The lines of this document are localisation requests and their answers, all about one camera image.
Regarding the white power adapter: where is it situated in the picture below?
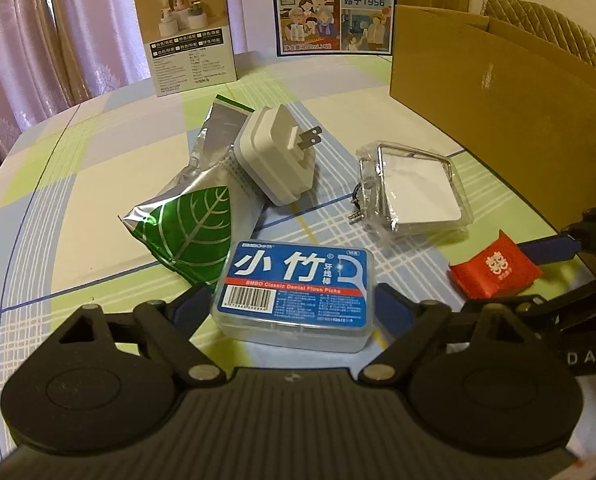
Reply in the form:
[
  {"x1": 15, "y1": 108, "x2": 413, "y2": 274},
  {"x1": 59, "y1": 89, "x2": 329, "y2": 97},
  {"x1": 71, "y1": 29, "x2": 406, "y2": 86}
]
[{"x1": 233, "y1": 106, "x2": 325, "y2": 207}]

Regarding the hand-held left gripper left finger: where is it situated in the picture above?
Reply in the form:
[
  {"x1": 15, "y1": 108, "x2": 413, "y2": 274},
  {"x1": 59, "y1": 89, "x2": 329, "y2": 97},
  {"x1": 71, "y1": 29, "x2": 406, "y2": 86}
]
[{"x1": 55, "y1": 282, "x2": 226, "y2": 388}]

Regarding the pink curtain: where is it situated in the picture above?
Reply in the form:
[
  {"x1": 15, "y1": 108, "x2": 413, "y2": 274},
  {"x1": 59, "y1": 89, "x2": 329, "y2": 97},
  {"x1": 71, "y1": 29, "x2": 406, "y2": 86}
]
[{"x1": 0, "y1": 0, "x2": 279, "y2": 136}]

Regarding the blue milk carton box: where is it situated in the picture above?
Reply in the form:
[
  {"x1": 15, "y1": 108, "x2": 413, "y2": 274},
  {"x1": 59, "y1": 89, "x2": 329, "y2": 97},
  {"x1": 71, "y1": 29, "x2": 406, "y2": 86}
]
[{"x1": 269, "y1": 0, "x2": 395, "y2": 58}]

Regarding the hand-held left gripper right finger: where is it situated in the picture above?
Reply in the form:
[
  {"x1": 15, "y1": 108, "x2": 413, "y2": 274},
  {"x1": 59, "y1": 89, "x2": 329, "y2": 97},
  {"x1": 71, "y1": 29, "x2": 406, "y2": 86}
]
[{"x1": 359, "y1": 282, "x2": 534, "y2": 388}]

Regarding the blue label floss pick box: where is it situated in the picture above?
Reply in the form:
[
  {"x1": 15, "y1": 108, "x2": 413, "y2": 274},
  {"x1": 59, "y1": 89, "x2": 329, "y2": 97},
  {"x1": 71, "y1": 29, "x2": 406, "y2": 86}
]
[{"x1": 210, "y1": 240, "x2": 379, "y2": 356}]

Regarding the silver green tea pouch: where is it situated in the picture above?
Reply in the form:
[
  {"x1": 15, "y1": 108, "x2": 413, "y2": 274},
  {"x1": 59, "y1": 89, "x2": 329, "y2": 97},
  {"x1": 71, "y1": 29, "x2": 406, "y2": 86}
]
[{"x1": 118, "y1": 94, "x2": 279, "y2": 286}]

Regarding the woven chair back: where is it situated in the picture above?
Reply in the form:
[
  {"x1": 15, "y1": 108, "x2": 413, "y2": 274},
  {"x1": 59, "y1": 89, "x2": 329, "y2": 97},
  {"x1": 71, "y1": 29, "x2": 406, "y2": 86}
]
[{"x1": 480, "y1": 0, "x2": 596, "y2": 73}]

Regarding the black audio cable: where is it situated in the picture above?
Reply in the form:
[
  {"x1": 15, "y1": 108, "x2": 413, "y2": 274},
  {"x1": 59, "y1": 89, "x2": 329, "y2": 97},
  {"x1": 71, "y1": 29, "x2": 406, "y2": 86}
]
[{"x1": 347, "y1": 184, "x2": 379, "y2": 226}]

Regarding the white humidifier product box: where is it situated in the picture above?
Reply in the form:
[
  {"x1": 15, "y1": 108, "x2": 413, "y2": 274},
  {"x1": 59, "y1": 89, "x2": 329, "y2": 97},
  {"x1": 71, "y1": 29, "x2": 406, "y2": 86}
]
[{"x1": 132, "y1": 0, "x2": 239, "y2": 97}]

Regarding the red packet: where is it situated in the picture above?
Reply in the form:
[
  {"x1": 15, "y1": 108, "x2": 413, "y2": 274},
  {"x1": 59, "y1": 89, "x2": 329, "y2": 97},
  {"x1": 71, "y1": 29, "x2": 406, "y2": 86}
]
[{"x1": 449, "y1": 229, "x2": 544, "y2": 301}]

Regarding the brown cardboard box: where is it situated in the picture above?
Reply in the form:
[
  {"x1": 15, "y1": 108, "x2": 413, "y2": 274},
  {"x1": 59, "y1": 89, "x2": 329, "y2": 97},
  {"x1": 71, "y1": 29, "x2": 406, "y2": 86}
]
[{"x1": 389, "y1": 4, "x2": 596, "y2": 256}]

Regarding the plastic square mirror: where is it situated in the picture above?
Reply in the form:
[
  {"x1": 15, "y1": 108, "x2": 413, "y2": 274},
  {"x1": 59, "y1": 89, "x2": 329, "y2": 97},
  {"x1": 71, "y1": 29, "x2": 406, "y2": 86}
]
[{"x1": 354, "y1": 139, "x2": 474, "y2": 238}]

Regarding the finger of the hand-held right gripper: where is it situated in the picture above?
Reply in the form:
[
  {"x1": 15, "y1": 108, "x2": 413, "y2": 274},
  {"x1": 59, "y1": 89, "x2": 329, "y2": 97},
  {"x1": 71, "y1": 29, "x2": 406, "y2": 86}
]
[
  {"x1": 515, "y1": 205, "x2": 596, "y2": 281},
  {"x1": 460, "y1": 272, "x2": 596, "y2": 333}
]

